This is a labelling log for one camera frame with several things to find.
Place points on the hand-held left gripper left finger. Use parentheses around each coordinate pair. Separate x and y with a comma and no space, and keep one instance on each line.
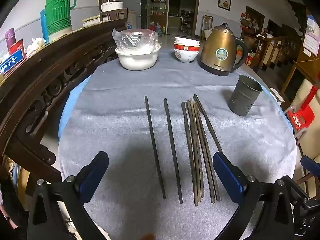
(96,177)

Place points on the wall calendar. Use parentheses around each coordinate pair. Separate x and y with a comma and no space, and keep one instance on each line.
(311,37)

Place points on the dark wooden cabinet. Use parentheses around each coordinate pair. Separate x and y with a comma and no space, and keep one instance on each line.
(257,17)

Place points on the red box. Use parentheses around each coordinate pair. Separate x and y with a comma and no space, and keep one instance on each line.
(17,47)

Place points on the white bowl with print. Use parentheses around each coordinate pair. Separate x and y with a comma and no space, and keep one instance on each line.
(186,57)

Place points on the framed wall picture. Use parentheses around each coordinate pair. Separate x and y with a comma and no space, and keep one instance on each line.
(224,2)

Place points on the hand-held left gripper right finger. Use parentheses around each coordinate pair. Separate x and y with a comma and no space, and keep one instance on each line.
(227,177)

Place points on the plain white bowl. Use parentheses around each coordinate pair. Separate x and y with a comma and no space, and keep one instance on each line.
(186,40)

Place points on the shelf with bottles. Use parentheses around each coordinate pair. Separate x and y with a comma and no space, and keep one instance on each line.
(157,5)

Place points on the purple box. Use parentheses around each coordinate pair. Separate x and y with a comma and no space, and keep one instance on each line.
(10,38)

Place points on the green thermos jug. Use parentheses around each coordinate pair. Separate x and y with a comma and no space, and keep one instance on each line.
(58,12)

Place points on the red packet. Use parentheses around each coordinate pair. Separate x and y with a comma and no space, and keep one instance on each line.
(249,60)

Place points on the wooden chair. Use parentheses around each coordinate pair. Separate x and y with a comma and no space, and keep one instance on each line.
(203,25)

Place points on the wooden stair railing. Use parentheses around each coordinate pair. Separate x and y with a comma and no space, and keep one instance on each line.
(275,47)

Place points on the blue box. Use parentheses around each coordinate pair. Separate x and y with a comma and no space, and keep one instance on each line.
(12,61)

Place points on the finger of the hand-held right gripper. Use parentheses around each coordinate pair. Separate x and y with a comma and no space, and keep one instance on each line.
(311,164)
(306,217)

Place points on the red patterned white bowl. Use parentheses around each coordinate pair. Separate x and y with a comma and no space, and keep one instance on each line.
(186,48)

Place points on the grey tablecloth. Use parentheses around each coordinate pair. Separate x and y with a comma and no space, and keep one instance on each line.
(120,100)

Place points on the white figurine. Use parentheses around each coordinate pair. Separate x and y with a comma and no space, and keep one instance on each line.
(35,45)

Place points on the white chest freezer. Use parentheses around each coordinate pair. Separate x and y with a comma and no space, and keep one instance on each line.
(90,21)

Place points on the grey metal chopstick holder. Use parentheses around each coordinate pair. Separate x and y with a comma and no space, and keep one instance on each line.
(241,100)

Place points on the carved dark wooden furniture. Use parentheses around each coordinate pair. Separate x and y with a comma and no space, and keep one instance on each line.
(50,67)

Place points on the bronze electric kettle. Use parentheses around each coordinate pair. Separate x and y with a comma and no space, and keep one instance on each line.
(220,45)

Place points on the white cooker pot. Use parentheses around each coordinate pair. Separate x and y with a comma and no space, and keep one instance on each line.
(112,6)

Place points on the red plastic stool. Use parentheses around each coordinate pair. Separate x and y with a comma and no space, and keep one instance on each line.
(302,116)

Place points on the blue under cloth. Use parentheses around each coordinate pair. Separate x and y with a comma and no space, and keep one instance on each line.
(72,97)

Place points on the small white box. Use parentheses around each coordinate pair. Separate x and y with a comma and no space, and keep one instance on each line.
(276,93)

